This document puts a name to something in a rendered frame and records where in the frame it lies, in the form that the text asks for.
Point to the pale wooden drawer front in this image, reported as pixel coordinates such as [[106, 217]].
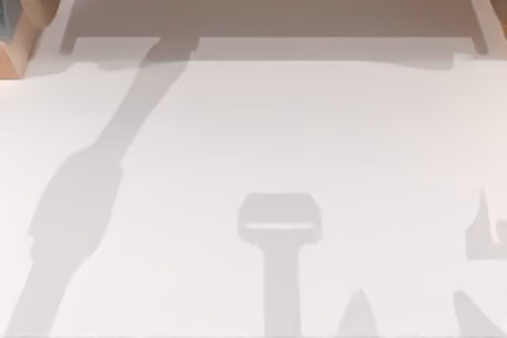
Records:
[[16, 41]]

